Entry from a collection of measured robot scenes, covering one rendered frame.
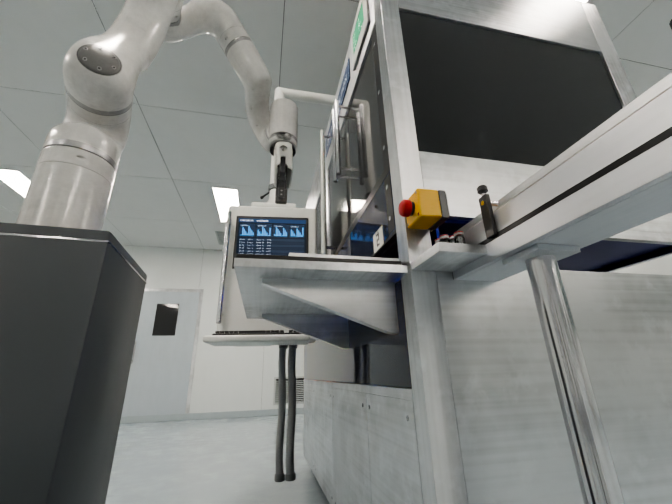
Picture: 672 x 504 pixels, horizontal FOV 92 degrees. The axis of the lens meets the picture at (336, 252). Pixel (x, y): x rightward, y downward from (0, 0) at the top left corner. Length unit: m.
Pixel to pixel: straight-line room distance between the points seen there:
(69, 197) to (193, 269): 5.95
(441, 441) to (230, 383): 5.63
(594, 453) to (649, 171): 0.40
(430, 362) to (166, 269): 6.25
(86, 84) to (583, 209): 0.89
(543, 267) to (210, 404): 5.95
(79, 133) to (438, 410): 0.89
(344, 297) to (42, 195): 0.62
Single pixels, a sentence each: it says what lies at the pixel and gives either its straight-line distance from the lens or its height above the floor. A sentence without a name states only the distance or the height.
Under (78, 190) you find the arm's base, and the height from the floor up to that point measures 0.96.
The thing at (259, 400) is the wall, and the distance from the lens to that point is 6.25.
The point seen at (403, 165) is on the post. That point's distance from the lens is 0.92.
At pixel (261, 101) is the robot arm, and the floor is 1.43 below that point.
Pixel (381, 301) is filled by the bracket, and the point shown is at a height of 0.81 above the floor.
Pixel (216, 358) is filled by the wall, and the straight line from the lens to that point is 6.30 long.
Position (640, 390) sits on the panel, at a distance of 1.12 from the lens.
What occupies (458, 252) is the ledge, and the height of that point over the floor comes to 0.86.
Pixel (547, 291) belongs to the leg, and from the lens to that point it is 0.68.
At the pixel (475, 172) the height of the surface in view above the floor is 1.16.
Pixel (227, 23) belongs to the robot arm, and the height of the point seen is 1.59.
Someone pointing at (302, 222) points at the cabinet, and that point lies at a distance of 1.87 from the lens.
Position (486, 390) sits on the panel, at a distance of 0.83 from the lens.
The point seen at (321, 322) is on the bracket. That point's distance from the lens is 1.31.
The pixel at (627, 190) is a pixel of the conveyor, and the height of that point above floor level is 0.85.
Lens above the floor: 0.64
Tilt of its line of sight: 20 degrees up
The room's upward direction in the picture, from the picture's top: 2 degrees counter-clockwise
